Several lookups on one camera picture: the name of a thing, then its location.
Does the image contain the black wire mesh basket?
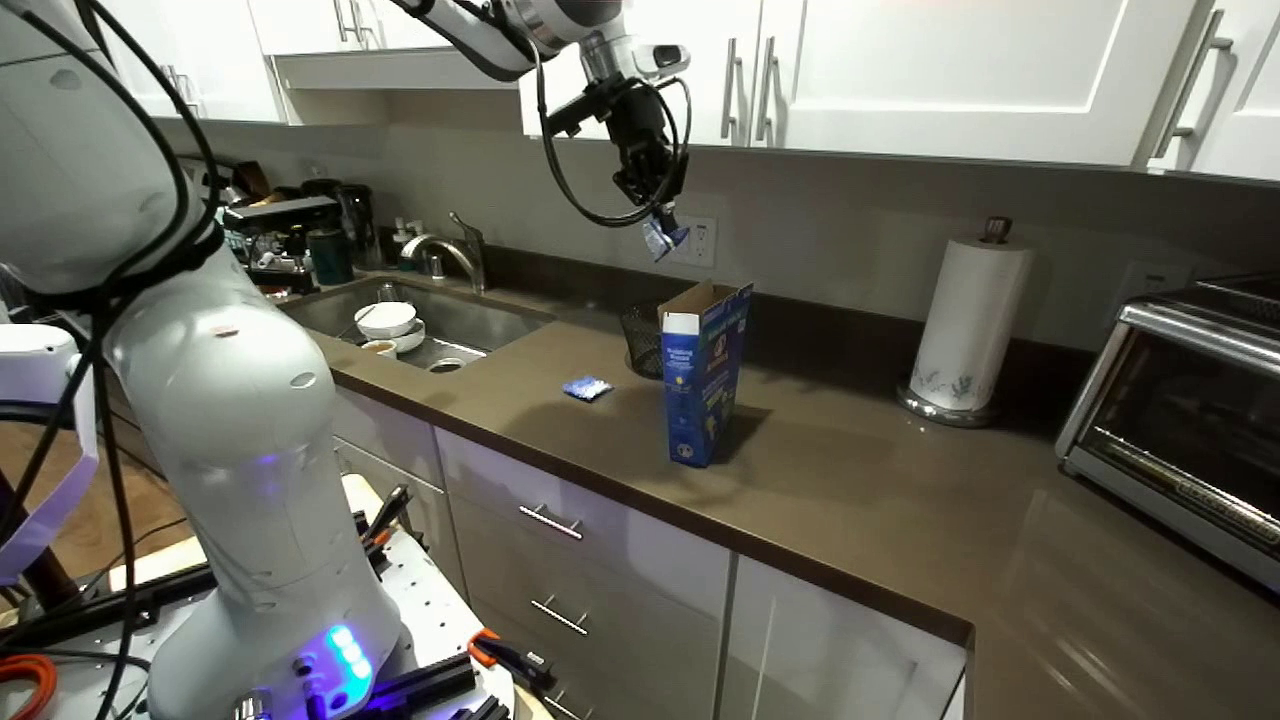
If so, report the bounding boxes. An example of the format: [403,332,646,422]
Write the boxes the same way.
[619,314,664,379]

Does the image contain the white wall outlet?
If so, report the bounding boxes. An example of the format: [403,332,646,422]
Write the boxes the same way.
[678,221,716,264]

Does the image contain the white paper towel roll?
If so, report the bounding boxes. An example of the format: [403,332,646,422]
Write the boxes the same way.
[906,218,1034,424]

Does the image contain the white upper cabinets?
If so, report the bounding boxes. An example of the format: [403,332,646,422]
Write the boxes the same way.
[108,0,1280,179]

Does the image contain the white cabinets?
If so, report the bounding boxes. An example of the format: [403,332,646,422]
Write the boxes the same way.
[338,392,970,720]
[108,0,1280,179]

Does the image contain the blue snack box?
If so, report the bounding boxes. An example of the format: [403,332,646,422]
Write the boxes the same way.
[660,285,751,469]

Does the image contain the white bowl in sink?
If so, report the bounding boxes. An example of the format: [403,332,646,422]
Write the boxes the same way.
[352,299,422,340]

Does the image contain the silver toaster oven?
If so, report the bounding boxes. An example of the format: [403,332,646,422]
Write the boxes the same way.
[1057,274,1280,592]

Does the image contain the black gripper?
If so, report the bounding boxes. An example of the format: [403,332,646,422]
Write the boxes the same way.
[608,86,689,244]

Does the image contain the steel kitchen sink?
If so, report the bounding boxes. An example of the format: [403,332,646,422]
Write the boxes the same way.
[286,278,549,374]

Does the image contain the white perforated robot table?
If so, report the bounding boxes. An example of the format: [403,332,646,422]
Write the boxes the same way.
[37,528,549,720]

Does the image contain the white lower cabinets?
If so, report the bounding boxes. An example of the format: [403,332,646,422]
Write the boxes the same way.
[338,392,970,720]

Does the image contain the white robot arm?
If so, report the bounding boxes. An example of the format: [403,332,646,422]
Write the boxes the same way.
[0,0,403,720]

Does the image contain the chrome sink faucet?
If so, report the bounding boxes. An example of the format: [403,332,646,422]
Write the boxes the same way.
[397,218,487,293]

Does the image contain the orange handled tool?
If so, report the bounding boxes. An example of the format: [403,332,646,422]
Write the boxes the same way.
[470,628,555,697]

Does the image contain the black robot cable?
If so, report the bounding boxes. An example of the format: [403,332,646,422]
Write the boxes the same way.
[532,55,696,233]

